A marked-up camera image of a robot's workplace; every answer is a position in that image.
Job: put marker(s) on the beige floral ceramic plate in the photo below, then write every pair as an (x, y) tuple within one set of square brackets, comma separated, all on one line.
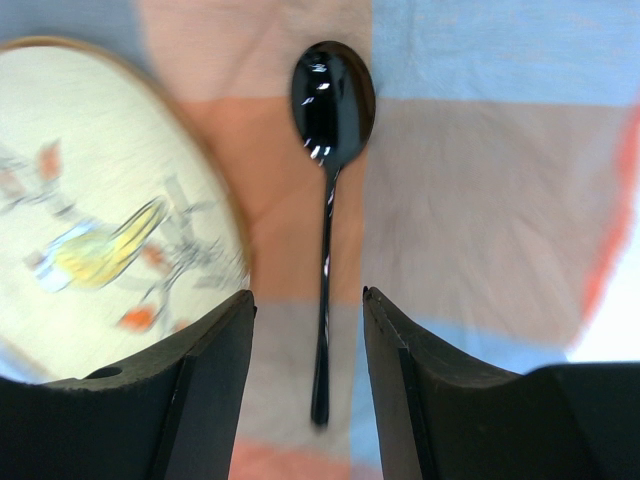
[(116, 229)]

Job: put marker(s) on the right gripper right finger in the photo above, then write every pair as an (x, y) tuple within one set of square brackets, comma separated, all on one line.
[(436, 410)]

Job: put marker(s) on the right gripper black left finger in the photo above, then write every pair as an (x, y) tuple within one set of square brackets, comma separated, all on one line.
[(170, 409)]

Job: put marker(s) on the black metal spoon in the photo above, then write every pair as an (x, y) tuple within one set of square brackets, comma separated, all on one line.
[(333, 103)]

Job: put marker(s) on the checkered orange blue cloth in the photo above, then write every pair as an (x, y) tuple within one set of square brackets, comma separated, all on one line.
[(496, 201)]

